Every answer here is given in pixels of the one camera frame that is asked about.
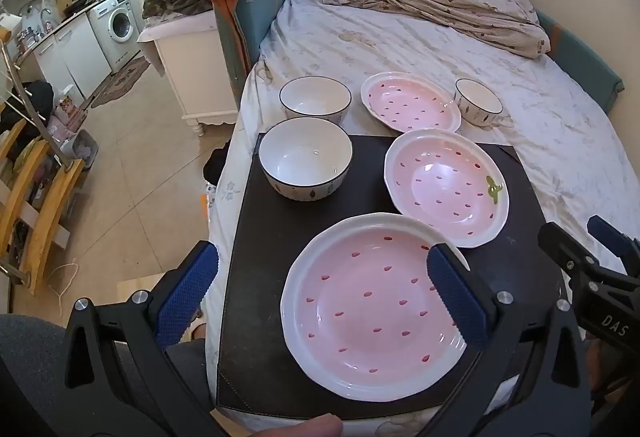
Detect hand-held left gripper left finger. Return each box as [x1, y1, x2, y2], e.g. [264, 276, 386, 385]
[62, 239, 226, 437]

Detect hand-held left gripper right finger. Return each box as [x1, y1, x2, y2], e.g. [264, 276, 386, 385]
[425, 242, 593, 437]

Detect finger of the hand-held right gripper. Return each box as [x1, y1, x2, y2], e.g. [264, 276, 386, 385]
[537, 221, 601, 290]
[586, 215, 640, 270]

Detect large pink strawberry-seed plate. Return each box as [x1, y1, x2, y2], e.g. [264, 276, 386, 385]
[280, 213, 471, 402]

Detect pink plate with green leaf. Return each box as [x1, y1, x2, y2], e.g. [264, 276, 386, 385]
[384, 128, 511, 249]

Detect small white dark-rimmed bowl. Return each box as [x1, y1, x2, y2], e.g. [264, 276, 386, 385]
[454, 78, 504, 128]

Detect person's left hand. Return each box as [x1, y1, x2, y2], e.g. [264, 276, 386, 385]
[249, 413, 344, 437]

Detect black leather mat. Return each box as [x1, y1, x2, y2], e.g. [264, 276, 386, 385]
[215, 132, 571, 420]

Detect person's grey trouser leg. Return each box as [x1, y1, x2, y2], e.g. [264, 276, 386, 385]
[164, 338, 213, 420]
[0, 313, 68, 437]

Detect black object beside bed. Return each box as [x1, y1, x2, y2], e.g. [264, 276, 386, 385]
[202, 147, 232, 183]

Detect grey storage bin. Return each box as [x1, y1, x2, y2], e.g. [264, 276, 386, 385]
[70, 130, 100, 169]

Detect large white fish-pattern bowl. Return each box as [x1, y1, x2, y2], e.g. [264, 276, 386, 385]
[258, 117, 353, 202]

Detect yellow wooden rack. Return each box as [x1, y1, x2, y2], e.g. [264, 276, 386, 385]
[0, 117, 86, 298]

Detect pink printed box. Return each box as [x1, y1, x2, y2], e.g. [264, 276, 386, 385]
[54, 96, 87, 138]

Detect brown patterned floor rug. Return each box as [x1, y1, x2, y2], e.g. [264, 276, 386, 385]
[90, 54, 151, 109]

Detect white nightstand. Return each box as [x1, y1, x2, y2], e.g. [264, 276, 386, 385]
[137, 12, 241, 138]

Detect black bag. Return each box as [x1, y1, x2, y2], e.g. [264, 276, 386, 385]
[0, 81, 55, 130]

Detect white kitchen cabinet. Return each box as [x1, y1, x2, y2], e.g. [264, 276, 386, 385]
[34, 17, 113, 99]

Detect floral teddy-print bed sheet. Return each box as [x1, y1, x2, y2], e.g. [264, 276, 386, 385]
[205, 0, 640, 437]

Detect white washing machine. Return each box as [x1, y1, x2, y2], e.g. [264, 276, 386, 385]
[87, 0, 141, 73]

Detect white cord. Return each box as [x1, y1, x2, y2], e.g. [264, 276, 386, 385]
[46, 258, 82, 304]

